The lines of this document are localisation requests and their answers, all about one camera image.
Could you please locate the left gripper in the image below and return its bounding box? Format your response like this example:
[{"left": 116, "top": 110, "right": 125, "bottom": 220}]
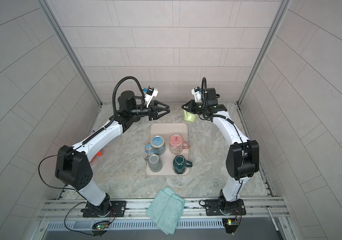
[{"left": 127, "top": 101, "right": 167, "bottom": 123}]

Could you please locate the light green mug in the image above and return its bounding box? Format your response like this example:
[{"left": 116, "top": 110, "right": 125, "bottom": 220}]
[{"left": 184, "top": 110, "right": 197, "bottom": 123}]

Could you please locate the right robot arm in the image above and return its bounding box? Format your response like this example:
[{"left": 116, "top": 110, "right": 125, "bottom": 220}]
[{"left": 182, "top": 77, "right": 260, "bottom": 216}]

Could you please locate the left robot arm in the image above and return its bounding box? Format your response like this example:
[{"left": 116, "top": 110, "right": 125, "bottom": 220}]
[{"left": 55, "top": 76, "right": 170, "bottom": 217}]

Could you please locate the blue butterfly mug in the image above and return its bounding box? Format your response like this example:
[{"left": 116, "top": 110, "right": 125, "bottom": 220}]
[{"left": 145, "top": 136, "right": 166, "bottom": 156}]

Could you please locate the pink ghost mug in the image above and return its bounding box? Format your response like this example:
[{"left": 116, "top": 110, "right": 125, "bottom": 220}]
[{"left": 169, "top": 134, "right": 190, "bottom": 155}]

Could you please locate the grey mug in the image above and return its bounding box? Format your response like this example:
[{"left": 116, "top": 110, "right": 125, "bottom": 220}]
[{"left": 145, "top": 154, "right": 163, "bottom": 173}]

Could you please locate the dark green mug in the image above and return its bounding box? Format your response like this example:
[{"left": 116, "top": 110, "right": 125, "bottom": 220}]
[{"left": 173, "top": 155, "right": 193, "bottom": 175}]

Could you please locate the beige tray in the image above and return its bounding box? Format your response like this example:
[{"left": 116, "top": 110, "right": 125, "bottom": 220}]
[{"left": 145, "top": 123, "right": 192, "bottom": 177}]

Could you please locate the red shark plush toy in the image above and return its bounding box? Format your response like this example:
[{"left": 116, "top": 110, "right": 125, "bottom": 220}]
[{"left": 91, "top": 151, "right": 102, "bottom": 163}]

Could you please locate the teal folded cloth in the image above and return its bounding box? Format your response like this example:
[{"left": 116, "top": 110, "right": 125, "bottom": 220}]
[{"left": 146, "top": 187, "right": 186, "bottom": 235}]

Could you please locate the right circuit board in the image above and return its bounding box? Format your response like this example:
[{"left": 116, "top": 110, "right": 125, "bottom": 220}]
[{"left": 222, "top": 219, "right": 239, "bottom": 234}]

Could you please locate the circuit board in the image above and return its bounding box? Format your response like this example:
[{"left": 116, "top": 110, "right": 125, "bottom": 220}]
[
  {"left": 92, "top": 221, "right": 111, "bottom": 231},
  {"left": 222, "top": 219, "right": 239, "bottom": 234}
]

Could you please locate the left circuit board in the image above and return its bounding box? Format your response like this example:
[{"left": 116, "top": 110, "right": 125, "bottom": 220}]
[{"left": 92, "top": 221, "right": 111, "bottom": 231}]

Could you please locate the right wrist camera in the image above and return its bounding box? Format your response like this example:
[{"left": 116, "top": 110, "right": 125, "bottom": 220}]
[{"left": 191, "top": 87, "right": 204, "bottom": 103}]

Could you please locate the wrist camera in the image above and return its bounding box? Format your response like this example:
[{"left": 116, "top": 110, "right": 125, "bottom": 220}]
[
  {"left": 143, "top": 87, "right": 159, "bottom": 108},
  {"left": 191, "top": 87, "right": 204, "bottom": 103}
]

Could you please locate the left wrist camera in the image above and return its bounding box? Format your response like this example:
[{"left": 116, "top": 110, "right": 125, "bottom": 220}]
[{"left": 143, "top": 87, "right": 159, "bottom": 108}]

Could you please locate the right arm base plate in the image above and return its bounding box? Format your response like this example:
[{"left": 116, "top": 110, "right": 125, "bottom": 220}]
[{"left": 205, "top": 199, "right": 247, "bottom": 216}]

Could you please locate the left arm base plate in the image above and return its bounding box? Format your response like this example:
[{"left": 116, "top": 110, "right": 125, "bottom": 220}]
[{"left": 81, "top": 201, "right": 127, "bottom": 218}]

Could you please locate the left black cable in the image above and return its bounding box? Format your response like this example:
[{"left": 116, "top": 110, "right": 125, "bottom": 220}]
[{"left": 37, "top": 149, "right": 112, "bottom": 237}]

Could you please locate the aluminium rail frame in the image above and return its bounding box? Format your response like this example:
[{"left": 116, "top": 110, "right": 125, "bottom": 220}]
[{"left": 37, "top": 197, "right": 290, "bottom": 223}]

